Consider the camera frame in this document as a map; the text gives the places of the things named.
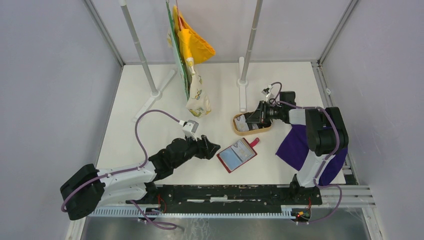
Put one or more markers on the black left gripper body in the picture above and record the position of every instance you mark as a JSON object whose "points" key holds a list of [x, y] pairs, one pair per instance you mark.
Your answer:
{"points": [[194, 149]]}

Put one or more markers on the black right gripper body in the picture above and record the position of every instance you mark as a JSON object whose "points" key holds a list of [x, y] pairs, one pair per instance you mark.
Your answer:
{"points": [[268, 112]]}

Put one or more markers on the red leather card holder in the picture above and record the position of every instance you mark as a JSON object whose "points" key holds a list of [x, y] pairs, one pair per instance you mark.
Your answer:
{"points": [[229, 160]]}

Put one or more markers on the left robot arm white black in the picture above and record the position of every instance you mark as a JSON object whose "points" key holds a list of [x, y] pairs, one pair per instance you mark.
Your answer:
{"points": [[90, 187]]}

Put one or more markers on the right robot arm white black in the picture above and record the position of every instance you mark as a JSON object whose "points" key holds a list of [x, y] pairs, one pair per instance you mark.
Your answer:
{"points": [[317, 144]]}

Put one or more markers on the tan oval card tray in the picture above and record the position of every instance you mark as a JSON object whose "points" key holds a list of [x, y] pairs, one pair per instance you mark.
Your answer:
{"points": [[254, 128]]}

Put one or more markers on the right grey stand pole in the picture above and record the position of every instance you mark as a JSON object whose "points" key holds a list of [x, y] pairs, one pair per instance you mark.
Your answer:
{"points": [[243, 62]]}

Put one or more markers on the grey stand pole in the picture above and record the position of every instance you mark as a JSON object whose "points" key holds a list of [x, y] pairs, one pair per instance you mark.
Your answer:
{"points": [[156, 92], [243, 62]]}

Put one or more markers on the cream patterned fabric bag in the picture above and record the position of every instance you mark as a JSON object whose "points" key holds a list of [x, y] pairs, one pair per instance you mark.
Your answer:
{"points": [[198, 103]]}

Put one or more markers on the purple cloth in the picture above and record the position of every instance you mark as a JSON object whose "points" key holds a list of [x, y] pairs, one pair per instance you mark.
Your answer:
{"points": [[294, 150]]}

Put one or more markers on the left grey stand pole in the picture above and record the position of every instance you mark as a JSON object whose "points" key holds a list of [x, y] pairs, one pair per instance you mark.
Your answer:
{"points": [[156, 92]]}

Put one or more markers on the yellow cloth hanging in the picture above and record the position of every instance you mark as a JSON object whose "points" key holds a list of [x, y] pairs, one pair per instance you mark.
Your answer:
{"points": [[194, 49]]}

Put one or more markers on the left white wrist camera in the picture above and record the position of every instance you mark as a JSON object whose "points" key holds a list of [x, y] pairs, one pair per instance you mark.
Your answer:
{"points": [[189, 128]]}

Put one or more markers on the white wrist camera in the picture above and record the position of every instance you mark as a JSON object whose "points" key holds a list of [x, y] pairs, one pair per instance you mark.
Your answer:
{"points": [[189, 128], [267, 92]]}

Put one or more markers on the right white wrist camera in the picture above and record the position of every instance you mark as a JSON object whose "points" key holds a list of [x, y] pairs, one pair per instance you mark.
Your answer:
{"points": [[267, 92]]}

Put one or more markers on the white toothed cable rail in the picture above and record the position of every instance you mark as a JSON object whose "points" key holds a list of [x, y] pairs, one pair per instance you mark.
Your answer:
{"points": [[133, 212]]}

